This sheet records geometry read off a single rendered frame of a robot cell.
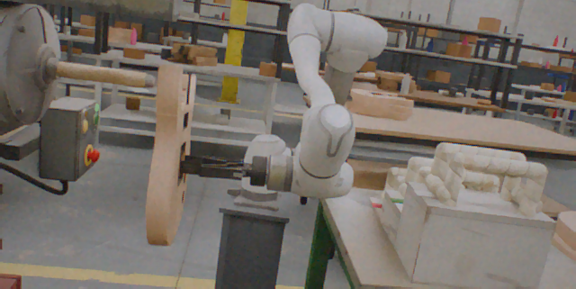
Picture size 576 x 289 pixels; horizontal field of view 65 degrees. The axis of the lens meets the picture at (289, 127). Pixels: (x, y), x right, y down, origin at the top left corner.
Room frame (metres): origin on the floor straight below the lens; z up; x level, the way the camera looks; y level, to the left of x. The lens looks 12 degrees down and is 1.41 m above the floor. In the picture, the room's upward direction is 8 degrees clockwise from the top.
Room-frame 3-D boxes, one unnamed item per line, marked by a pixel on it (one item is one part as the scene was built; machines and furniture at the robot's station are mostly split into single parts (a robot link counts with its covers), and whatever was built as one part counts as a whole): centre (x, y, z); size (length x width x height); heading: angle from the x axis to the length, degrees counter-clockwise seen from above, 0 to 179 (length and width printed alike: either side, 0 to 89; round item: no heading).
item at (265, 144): (1.76, 0.07, 0.87); 0.18 x 0.16 x 0.22; 100
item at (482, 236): (0.93, -0.43, 1.02); 0.27 x 0.15 x 0.17; 94
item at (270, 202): (1.76, 0.10, 0.73); 0.22 x 0.18 x 0.06; 89
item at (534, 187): (0.89, -0.51, 1.15); 0.03 x 0.03 x 0.09
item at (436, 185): (0.92, -0.33, 1.12); 0.11 x 0.03 x 0.03; 4
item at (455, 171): (0.88, -0.35, 1.15); 0.03 x 0.03 x 0.09
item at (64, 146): (1.18, 0.67, 0.99); 0.24 x 0.21 x 0.26; 97
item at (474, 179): (1.05, -0.42, 1.12); 0.20 x 0.03 x 0.03; 93
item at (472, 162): (0.89, -0.43, 1.20); 0.20 x 0.03 x 0.03; 93
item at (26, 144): (1.12, 0.66, 1.02); 0.19 x 0.04 x 0.04; 7
